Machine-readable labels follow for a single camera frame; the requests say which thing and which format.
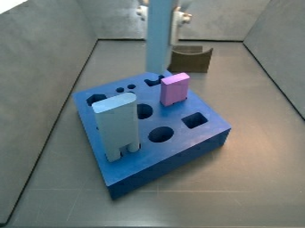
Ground light blue rectangular block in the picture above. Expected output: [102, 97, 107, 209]
[146, 0, 175, 74]

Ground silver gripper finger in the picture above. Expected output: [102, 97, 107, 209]
[136, 5, 147, 21]
[170, 5, 191, 45]

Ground blue shape sorter board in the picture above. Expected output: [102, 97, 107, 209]
[72, 72, 231, 199]

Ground black curved holder stand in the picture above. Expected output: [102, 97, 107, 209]
[168, 45, 213, 73]

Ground purple rectangular block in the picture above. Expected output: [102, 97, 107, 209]
[159, 73, 190, 106]

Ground light blue rounded block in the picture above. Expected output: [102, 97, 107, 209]
[92, 93, 139, 162]

